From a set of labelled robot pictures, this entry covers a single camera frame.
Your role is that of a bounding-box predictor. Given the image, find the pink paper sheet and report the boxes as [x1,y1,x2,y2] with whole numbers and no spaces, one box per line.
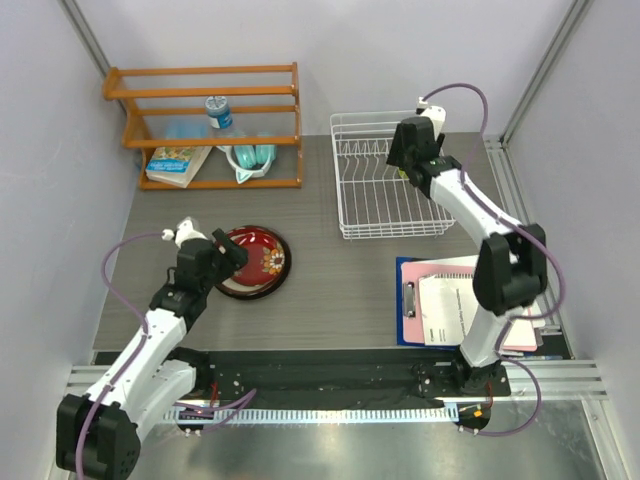
[401,259,539,353]

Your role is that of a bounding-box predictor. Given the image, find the small brown rimmed plate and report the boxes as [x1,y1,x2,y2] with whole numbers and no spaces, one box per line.
[224,225,286,293]

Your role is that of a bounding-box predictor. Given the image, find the white printed manual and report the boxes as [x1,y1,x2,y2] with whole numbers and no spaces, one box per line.
[418,273,478,347]

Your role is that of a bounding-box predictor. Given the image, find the clear water bottle blue cap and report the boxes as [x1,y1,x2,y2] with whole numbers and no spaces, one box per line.
[204,96,245,138]

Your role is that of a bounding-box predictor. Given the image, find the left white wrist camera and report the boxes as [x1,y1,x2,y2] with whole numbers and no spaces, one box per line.
[174,216,208,248]

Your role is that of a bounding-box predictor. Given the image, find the left grey aluminium frame post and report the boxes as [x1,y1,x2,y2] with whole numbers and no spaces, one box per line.
[58,0,111,78]

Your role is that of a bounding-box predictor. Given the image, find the large brown rimmed cream plate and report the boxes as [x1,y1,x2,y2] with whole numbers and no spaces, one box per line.
[214,229,294,302]

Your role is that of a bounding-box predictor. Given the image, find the aluminium front rail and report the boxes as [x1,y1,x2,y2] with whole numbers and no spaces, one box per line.
[64,359,608,401]

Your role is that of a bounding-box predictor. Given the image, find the white wire dish rack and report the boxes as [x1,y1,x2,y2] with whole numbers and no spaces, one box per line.
[330,110,455,240]

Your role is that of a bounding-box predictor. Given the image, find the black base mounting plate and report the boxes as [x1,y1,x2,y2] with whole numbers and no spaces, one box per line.
[169,347,511,410]

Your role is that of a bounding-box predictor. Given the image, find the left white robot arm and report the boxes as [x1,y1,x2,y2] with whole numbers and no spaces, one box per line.
[55,218,249,479]

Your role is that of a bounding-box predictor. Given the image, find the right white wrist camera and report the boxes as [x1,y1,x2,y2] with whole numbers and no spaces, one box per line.
[416,98,446,137]

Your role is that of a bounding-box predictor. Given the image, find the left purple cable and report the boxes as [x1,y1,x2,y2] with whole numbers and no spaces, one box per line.
[74,232,176,479]

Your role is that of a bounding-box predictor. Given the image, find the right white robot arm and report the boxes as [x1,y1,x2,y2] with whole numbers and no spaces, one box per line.
[387,115,548,395]

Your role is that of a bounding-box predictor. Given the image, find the white slotted cable duct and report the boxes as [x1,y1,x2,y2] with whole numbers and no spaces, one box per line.
[160,404,459,425]

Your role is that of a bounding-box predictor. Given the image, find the paperback book with blue cover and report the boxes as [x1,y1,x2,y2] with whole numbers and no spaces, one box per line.
[145,146,212,188]

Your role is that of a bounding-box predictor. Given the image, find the blue clipboard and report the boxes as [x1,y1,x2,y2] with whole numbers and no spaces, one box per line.
[395,255,477,348]

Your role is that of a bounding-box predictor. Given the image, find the grey aluminium frame post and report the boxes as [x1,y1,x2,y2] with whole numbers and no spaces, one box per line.
[58,0,111,78]
[499,0,596,146]

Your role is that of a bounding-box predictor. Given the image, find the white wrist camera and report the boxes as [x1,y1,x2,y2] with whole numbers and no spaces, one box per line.
[416,98,446,137]
[174,216,208,248]

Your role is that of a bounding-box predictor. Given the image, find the white teal cat-ear headphones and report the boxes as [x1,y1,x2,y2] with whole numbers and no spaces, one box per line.
[217,144,277,185]

